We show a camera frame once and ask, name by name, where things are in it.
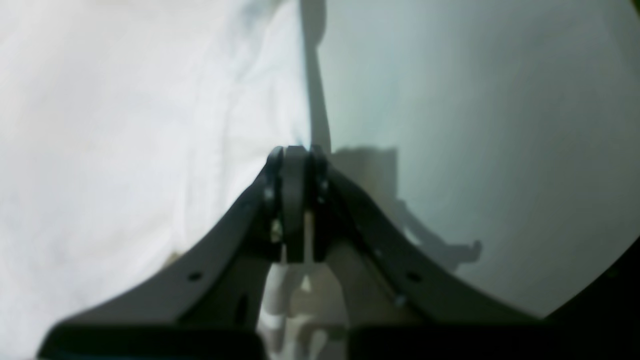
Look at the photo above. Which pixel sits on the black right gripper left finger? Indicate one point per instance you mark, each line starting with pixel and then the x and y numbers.
pixel 203 306

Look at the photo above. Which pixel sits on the white t-shirt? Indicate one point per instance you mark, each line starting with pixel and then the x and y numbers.
pixel 128 127

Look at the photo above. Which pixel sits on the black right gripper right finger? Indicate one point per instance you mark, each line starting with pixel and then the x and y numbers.
pixel 400 304

